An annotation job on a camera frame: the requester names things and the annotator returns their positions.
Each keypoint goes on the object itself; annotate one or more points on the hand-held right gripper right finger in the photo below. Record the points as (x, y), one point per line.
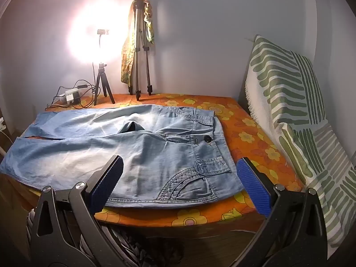
(253, 186)

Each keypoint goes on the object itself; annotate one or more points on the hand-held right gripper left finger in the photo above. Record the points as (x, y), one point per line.
(107, 183)

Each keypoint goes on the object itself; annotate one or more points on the light blue denim pants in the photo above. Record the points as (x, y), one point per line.
(155, 155)

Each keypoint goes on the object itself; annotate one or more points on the orange floral tablecloth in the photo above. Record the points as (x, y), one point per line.
(250, 133)

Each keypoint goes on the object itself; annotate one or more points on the white power strip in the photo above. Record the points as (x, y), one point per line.
(69, 96)

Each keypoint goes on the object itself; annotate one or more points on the green striped pillow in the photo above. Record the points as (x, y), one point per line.
(289, 94)

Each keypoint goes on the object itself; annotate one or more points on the yellow green patterned scarf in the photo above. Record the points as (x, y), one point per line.
(126, 61)

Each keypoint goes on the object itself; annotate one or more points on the silver tripod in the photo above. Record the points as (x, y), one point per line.
(138, 50)

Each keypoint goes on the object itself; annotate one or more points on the phone holder clamp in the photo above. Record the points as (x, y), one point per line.
(103, 31)

